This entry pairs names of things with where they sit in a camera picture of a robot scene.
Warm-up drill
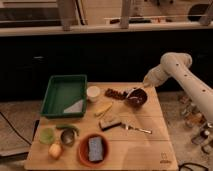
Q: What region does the green plastic cup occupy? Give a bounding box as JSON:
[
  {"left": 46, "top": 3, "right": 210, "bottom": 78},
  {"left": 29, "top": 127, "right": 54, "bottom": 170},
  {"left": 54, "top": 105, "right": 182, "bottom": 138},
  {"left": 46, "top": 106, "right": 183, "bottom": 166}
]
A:
[{"left": 39, "top": 128, "right": 55, "bottom": 145}]

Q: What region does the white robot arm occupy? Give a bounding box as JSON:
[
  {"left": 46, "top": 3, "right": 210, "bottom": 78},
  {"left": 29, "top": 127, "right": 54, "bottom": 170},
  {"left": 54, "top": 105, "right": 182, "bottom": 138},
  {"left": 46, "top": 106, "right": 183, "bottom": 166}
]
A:
[{"left": 143, "top": 52, "right": 213, "bottom": 124}]

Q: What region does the small metal cup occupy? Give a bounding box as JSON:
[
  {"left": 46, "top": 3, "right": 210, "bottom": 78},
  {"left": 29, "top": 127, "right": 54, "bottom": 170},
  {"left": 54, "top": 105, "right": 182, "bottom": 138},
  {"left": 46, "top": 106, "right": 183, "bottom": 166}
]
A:
[{"left": 60, "top": 129, "right": 75, "bottom": 146}]

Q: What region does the white cup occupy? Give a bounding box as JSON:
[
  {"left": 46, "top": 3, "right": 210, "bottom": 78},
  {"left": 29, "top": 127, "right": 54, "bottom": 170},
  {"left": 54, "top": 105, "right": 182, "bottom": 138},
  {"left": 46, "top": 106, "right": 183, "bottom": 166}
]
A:
[{"left": 87, "top": 86, "right": 101, "bottom": 102}]

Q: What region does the black floor cable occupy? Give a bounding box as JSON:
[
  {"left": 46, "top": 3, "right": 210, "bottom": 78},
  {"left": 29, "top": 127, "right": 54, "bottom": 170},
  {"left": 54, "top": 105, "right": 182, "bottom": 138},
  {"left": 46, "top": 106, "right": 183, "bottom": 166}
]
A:
[{"left": 178, "top": 162, "right": 210, "bottom": 171}]

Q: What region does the wooden block eraser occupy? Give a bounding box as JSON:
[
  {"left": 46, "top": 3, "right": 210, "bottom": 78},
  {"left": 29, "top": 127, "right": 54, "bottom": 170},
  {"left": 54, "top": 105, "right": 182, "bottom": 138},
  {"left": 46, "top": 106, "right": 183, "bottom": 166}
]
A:
[{"left": 99, "top": 115, "right": 121, "bottom": 131}]

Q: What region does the purple bowl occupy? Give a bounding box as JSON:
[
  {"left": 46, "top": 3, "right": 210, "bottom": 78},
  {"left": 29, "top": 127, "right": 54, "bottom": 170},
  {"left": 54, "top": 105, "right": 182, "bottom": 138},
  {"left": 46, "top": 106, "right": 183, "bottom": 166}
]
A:
[{"left": 125, "top": 93, "right": 148, "bottom": 108}]

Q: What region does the grey cloth in tray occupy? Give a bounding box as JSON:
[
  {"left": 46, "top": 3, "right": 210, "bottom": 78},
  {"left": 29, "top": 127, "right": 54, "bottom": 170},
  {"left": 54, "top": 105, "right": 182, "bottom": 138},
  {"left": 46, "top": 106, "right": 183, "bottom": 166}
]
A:
[{"left": 64, "top": 100, "right": 83, "bottom": 113}]

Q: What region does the blue grey sponge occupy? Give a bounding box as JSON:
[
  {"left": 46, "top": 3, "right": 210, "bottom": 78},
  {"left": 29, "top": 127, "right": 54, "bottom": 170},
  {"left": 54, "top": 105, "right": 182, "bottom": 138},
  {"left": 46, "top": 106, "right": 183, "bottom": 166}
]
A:
[{"left": 88, "top": 136, "right": 103, "bottom": 162}]

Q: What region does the green pepper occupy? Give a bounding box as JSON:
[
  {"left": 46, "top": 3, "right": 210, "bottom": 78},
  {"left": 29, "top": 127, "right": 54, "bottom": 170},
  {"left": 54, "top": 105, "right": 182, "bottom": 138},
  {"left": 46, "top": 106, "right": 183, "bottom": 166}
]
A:
[{"left": 55, "top": 124, "right": 80, "bottom": 136}]

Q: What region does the green plastic tray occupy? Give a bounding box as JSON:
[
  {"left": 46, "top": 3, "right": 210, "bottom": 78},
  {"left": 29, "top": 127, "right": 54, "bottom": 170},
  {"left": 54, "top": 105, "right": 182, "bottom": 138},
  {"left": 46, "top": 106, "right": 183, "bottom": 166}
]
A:
[{"left": 41, "top": 75, "right": 87, "bottom": 118}]

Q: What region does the orange bowl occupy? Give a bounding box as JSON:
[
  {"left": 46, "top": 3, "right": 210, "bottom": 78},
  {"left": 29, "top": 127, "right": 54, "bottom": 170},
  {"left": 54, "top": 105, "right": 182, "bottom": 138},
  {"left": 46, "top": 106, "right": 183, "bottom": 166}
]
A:
[{"left": 77, "top": 133, "right": 109, "bottom": 168}]

